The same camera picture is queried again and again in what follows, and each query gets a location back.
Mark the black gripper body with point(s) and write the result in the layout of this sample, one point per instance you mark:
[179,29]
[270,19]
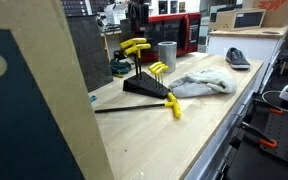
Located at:
[139,12]

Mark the red black microwave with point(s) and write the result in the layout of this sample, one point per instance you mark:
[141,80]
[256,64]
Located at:
[170,33]

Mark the dark grey panel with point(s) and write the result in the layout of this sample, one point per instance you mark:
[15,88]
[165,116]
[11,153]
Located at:
[89,53]

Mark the black clamp orange tip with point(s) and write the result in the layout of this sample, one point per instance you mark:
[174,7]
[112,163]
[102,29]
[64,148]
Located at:
[276,111]
[268,143]

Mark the large cardboard box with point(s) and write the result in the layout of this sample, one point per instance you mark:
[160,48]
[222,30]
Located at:
[34,100]

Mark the cardboard box black print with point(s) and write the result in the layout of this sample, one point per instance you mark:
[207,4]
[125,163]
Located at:
[240,20]

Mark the dark grey sneaker shoe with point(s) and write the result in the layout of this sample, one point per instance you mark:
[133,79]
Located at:
[236,58]

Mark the black grid crate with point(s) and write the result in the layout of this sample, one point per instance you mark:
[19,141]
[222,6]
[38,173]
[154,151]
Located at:
[74,7]

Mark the white counter wooden top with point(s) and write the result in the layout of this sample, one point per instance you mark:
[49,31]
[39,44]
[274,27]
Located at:
[250,41]

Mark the metal cylinder cup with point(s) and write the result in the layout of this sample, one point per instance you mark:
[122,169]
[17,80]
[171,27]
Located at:
[167,56]

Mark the flat blue object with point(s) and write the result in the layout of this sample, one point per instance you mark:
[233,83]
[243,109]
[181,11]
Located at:
[93,98]

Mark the black hex key stand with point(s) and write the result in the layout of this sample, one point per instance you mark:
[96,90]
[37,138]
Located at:
[144,86]

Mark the white grey towel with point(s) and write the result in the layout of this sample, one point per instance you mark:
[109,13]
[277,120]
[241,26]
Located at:
[204,82]

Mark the cardboard box red print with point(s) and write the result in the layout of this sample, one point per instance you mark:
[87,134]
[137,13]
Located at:
[277,11]

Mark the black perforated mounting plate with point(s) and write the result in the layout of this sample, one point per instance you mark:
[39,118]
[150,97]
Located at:
[284,136]

